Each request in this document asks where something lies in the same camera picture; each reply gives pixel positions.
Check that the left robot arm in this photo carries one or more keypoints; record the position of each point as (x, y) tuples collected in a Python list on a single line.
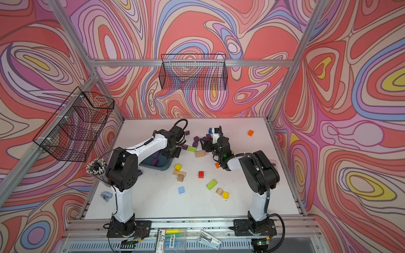
[(122, 175)]

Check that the light blue brick near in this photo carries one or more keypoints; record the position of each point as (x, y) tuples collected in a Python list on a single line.
[(180, 189)]

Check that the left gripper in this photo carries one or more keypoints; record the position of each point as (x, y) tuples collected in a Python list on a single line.
[(165, 153)]

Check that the black wire basket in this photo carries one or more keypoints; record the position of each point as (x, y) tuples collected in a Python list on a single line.
[(78, 129), (186, 71)]

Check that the engraved wood block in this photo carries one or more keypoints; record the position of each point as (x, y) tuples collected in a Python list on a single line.
[(177, 173)]

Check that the purple triangular prism brick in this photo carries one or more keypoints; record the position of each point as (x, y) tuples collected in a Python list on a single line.
[(155, 162)]

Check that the black wire basket back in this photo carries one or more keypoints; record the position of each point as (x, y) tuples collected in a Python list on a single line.
[(186, 71)]

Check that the light purple brick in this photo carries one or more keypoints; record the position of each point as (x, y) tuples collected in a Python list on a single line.
[(155, 155)]

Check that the cup of pens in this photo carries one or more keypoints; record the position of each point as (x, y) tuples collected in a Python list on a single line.
[(97, 167)]

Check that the teal plastic storage bin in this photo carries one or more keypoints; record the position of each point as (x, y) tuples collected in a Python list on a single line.
[(163, 165)]

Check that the natural wood block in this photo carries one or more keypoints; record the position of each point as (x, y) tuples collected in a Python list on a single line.
[(200, 154)]

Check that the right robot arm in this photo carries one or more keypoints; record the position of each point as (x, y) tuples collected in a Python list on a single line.
[(261, 177)]

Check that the black wire basket left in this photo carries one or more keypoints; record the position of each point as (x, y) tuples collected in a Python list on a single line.
[(78, 129)]

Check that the lime green long brick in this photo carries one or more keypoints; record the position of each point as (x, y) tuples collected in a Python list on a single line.
[(191, 149)]

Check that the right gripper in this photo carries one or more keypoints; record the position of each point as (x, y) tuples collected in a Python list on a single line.
[(206, 143)]

